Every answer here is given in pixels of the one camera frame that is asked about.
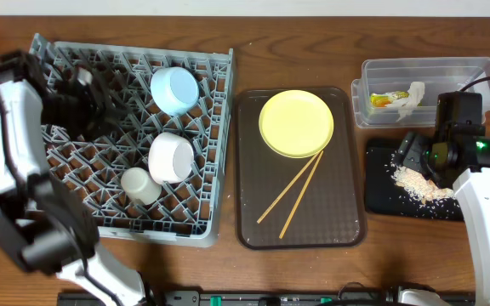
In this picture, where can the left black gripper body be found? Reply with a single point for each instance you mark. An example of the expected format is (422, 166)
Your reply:
(90, 100)

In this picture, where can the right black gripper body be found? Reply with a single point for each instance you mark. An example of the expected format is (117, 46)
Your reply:
(415, 151)

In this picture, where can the white tissue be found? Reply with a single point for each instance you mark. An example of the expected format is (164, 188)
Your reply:
(408, 104)

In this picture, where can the green snack wrapper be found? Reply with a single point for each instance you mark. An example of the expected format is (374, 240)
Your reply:
(382, 100)

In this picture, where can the white plastic cup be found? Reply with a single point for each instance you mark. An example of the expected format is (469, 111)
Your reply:
(139, 186)

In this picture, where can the light blue bowl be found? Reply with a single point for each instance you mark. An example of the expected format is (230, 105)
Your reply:
(174, 90)

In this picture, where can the wooden chopstick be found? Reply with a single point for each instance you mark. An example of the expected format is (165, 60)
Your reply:
(286, 189)
(301, 195)

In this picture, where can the pink bowl with rice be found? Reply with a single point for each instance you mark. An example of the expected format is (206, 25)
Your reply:
(170, 158)

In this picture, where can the yellow round plate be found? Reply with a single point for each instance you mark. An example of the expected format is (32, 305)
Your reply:
(296, 123)

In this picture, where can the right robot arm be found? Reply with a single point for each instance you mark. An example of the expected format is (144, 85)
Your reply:
(458, 157)

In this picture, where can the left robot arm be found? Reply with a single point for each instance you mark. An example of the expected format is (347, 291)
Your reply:
(44, 227)

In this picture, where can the black waste tray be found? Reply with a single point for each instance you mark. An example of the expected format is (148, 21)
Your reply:
(384, 196)

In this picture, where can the clear plastic waste bin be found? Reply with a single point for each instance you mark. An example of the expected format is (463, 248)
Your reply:
(439, 75)

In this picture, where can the grey plastic dishwasher rack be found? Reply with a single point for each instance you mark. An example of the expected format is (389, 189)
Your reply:
(186, 213)

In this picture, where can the spilled rice pile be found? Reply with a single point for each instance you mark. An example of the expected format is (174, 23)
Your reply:
(417, 188)

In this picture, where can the brown plastic serving tray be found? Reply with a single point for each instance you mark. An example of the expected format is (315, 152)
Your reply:
(331, 213)

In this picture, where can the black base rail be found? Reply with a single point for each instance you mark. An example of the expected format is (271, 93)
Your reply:
(351, 291)

